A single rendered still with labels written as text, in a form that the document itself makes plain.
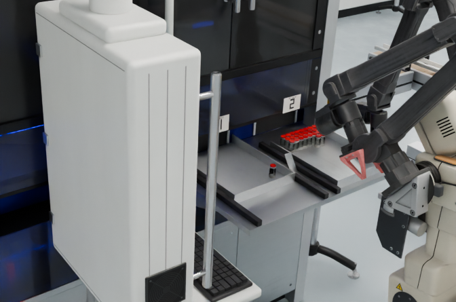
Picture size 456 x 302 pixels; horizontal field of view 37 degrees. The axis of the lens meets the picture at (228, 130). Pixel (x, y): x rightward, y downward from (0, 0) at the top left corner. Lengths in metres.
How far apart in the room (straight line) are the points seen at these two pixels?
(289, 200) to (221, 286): 0.44
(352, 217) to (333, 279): 0.57
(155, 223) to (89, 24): 0.47
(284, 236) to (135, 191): 1.44
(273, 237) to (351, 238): 0.90
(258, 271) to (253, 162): 0.62
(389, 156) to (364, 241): 1.91
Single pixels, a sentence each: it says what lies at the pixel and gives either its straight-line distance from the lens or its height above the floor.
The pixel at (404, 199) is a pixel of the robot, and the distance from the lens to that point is 1.79.
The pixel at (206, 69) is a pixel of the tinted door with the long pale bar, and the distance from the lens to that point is 2.25.
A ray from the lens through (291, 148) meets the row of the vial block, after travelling 2.49.
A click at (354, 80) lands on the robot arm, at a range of 1.81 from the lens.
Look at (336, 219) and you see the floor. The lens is 3.80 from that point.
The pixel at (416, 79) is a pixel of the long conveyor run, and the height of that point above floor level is 0.90.
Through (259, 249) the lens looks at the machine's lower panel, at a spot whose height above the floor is 0.40.
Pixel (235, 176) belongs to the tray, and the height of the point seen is 0.88.
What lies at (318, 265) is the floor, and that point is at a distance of 3.44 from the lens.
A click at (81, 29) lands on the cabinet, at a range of 1.59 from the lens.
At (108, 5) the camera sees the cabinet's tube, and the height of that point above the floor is 1.61.
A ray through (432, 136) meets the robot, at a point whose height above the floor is 1.27.
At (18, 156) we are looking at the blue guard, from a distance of 2.01.
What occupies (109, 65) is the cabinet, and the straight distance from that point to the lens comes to 1.47.
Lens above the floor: 2.04
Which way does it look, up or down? 26 degrees down
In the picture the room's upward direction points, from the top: 3 degrees clockwise
